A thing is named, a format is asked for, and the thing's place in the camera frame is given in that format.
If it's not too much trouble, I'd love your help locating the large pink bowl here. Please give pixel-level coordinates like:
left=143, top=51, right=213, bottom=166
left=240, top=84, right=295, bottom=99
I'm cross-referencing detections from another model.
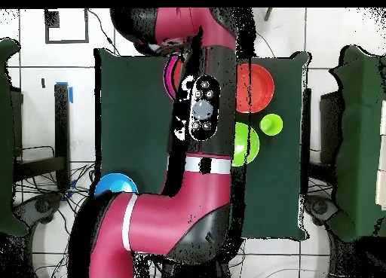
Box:
left=162, top=55, right=179, bottom=99

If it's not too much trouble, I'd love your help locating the red-orange bowl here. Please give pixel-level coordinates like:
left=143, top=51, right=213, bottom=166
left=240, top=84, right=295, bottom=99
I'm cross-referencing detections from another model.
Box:
left=173, top=59, right=184, bottom=89
left=236, top=63, right=276, bottom=115

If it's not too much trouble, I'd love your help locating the light green cup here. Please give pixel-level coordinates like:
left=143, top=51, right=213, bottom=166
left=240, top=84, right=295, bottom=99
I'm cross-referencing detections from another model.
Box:
left=259, top=113, right=283, bottom=136

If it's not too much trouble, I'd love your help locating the light blue bowl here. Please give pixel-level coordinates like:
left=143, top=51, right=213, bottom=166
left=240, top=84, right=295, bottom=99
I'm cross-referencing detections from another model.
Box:
left=93, top=173, right=139, bottom=198

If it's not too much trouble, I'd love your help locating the white box stack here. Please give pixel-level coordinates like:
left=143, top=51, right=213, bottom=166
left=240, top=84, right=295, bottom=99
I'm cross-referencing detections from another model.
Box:
left=375, top=99, right=386, bottom=212

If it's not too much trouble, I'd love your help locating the green bowl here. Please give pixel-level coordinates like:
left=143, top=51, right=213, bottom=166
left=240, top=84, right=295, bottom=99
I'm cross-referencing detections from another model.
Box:
left=231, top=121, right=260, bottom=167

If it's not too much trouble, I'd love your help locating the dark green table cloth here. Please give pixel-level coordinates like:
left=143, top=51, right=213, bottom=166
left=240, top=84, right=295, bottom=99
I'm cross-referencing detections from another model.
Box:
left=93, top=47, right=311, bottom=241

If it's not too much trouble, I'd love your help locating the black metal stand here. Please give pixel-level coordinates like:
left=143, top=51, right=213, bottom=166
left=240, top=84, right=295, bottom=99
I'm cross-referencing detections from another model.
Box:
left=11, top=83, right=72, bottom=191

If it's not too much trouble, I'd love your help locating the blue tape strip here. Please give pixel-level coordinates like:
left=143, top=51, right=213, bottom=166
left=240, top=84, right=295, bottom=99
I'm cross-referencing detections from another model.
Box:
left=55, top=81, right=74, bottom=104

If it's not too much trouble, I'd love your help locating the green clothed side table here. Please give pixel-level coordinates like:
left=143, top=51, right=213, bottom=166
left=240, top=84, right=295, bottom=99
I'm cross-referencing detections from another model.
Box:
left=328, top=44, right=386, bottom=243
left=0, top=38, right=29, bottom=237

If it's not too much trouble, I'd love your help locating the tangle of floor cables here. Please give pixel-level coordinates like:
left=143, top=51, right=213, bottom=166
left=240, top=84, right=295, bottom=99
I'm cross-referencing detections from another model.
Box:
left=13, top=163, right=97, bottom=278

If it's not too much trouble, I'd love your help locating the black floor cable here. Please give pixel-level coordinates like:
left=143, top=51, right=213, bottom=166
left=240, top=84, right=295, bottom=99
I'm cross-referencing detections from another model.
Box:
left=87, top=8, right=121, bottom=57
left=256, top=30, right=276, bottom=58

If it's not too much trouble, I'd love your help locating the black pedestal foot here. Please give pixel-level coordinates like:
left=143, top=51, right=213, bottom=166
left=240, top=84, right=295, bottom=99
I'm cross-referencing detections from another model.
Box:
left=304, top=194, right=339, bottom=226
left=13, top=192, right=64, bottom=228

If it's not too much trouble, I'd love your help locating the black square floor frame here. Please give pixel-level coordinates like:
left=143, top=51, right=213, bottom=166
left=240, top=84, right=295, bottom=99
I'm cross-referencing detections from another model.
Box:
left=44, top=8, right=90, bottom=44

